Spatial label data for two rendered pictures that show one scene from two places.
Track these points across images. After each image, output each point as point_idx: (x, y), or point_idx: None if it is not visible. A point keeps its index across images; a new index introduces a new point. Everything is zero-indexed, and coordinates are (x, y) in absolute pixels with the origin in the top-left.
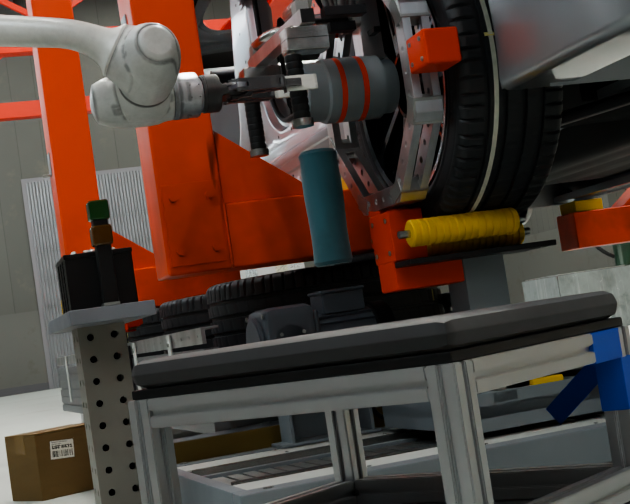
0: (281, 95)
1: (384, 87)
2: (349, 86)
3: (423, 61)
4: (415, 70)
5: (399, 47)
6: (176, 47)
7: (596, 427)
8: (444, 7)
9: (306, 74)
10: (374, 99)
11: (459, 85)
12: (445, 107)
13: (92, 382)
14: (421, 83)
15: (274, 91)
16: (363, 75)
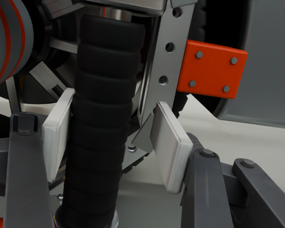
0: (59, 164)
1: (30, 52)
2: (11, 52)
3: (225, 92)
4: (194, 92)
5: (161, 40)
6: None
7: None
8: (197, 4)
9: (170, 111)
10: (16, 70)
11: (181, 103)
12: (133, 111)
13: None
14: (51, 47)
15: (44, 155)
16: (21, 30)
